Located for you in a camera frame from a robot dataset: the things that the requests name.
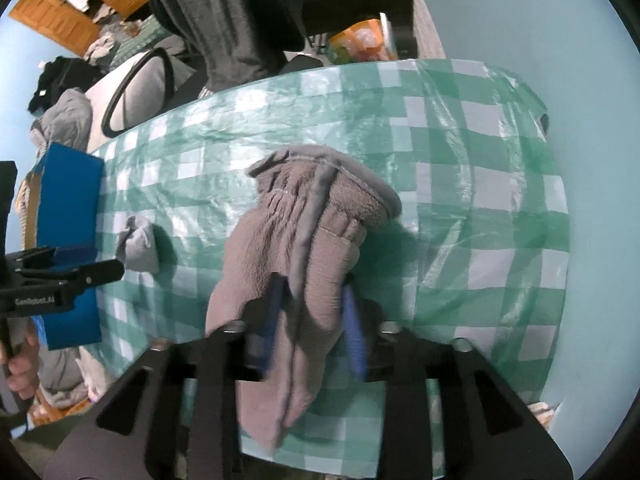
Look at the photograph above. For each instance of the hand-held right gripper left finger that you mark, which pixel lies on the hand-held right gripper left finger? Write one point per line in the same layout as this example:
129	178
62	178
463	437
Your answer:
270	320

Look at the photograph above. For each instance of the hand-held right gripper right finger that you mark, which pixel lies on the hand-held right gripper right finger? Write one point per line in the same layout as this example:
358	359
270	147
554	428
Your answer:
352	330

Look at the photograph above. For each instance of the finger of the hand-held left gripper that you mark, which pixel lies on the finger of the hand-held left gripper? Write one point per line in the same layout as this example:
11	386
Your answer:
35	254
100	271

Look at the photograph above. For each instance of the cardboard box with blue tape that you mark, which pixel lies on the cardboard box with blue tape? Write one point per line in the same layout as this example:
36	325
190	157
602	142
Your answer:
70	200

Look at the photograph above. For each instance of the grey fleece glove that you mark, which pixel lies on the grey fleece glove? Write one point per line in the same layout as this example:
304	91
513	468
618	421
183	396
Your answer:
320	240

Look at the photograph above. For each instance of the person's left hand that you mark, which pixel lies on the person's left hand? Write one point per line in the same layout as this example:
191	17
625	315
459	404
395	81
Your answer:
24	375

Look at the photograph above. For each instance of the small grey rolled sock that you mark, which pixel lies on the small grey rolled sock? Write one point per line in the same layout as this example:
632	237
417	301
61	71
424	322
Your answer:
137	245

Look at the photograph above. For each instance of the grey blanket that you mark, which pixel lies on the grey blanket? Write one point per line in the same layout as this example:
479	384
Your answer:
65	375

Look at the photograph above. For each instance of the wooden drawer unit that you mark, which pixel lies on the wooden drawer unit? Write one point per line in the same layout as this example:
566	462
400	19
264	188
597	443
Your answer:
60	410

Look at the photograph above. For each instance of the green checkered plastic tablecloth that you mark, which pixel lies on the green checkered plastic tablecloth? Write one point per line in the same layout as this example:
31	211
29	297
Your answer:
450	210

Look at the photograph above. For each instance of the pile of black clothes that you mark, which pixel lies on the pile of black clothes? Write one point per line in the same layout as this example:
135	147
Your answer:
65	77

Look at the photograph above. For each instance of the pile of grey clothes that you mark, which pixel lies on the pile of grey clothes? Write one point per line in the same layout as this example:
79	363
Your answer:
100	47

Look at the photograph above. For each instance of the table with green checkered cloth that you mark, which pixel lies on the table with green checkered cloth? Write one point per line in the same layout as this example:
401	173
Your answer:
137	42

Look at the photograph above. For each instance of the wooden louvred cabinet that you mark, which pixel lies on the wooden louvred cabinet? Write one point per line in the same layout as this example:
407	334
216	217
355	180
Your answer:
55	15

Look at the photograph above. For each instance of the orange plastic bag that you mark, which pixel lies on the orange plastic bag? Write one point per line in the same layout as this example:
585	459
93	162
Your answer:
360	42

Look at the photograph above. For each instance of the dark grey towel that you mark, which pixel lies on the dark grey towel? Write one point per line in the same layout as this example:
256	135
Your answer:
225	10

